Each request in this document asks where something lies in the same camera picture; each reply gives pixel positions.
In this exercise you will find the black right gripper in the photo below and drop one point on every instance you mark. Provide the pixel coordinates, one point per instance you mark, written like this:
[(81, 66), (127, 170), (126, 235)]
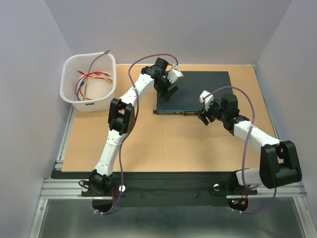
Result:
[(203, 113)]

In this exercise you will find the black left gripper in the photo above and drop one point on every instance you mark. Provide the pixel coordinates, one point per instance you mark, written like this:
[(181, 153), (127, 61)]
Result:
[(163, 92)]

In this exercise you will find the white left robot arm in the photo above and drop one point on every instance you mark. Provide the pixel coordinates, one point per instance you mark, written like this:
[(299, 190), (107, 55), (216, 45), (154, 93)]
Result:
[(123, 113)]

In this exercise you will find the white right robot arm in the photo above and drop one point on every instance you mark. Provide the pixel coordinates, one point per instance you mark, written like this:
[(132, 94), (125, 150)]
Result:
[(279, 163)]

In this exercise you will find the white plastic basket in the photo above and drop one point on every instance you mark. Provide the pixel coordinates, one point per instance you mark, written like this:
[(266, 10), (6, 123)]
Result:
[(88, 81)]

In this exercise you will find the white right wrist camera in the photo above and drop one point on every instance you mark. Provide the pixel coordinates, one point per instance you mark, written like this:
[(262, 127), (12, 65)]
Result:
[(206, 98)]

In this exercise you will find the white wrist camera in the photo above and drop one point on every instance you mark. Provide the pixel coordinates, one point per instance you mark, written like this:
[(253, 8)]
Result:
[(174, 74), (206, 98)]

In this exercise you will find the dark blue network switch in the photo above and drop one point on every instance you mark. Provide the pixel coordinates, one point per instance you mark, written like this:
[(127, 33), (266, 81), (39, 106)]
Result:
[(185, 101)]

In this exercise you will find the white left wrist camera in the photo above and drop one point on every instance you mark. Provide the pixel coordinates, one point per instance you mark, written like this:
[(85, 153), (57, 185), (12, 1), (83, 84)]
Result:
[(174, 74)]

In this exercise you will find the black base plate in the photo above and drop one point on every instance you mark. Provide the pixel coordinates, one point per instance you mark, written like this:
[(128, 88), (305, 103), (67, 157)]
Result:
[(157, 189)]

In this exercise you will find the aluminium frame rail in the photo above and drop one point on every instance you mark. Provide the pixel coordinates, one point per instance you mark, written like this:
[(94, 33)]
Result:
[(70, 189)]

